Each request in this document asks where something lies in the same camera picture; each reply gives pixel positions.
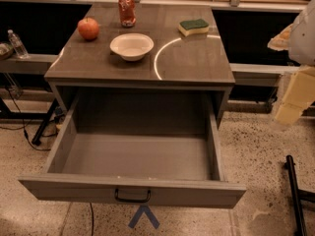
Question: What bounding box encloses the round dish at left edge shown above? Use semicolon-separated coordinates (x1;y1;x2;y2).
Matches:
0;42;14;60

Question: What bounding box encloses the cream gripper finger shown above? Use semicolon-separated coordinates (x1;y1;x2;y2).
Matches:
267;25;292;51
275;66;315;126

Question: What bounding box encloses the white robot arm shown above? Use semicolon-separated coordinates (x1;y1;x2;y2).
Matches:
267;0;315;126

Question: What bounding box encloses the crushed orange soda can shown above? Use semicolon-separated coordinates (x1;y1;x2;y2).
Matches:
118;0;136;28

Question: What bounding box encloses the red apple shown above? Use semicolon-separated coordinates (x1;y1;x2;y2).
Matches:
77;18;99;40

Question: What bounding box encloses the open grey top drawer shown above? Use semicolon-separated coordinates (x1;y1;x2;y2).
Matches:
19;88;246;208

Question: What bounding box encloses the black cable on floor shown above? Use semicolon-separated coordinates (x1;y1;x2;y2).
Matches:
0;86;60;152

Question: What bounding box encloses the grey rail right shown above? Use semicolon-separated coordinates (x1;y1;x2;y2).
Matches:
230;63;298;87

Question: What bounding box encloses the grey cabinet with top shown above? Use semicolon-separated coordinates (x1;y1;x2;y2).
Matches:
45;2;235;120

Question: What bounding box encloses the grey side shelf left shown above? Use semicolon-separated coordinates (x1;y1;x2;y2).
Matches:
0;54;57;75

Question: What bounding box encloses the green and yellow sponge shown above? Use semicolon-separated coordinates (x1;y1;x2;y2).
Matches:
178;19;210;36

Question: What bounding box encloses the clear plastic water bottle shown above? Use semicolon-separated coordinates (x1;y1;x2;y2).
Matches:
8;29;29;59

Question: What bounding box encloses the blue tape floor marker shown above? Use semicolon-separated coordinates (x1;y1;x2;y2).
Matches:
127;205;161;230

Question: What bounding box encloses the black stand leg right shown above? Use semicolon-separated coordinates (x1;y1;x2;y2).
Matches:
284;155;315;236

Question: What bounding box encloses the black drawer handle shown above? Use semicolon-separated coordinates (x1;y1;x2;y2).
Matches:
114;189;152;204

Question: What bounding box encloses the white bowl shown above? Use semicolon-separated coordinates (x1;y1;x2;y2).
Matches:
110;33;154;61

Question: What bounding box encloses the black table leg left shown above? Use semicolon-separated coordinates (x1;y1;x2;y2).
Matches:
31;99;58;146

